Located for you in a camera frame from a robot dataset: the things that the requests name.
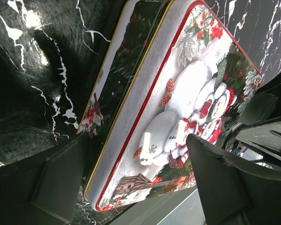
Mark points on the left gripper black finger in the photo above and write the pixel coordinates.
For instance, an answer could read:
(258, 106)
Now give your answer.
(42, 189)
(232, 190)

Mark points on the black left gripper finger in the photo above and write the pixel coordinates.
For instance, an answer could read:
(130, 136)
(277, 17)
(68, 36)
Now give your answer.
(258, 109)
(265, 137)

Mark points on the gold tin lid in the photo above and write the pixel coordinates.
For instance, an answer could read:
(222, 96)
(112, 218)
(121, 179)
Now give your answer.
(194, 79)

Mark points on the gold cookie tin box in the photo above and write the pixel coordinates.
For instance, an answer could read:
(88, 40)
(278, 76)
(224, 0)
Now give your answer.
(134, 32)

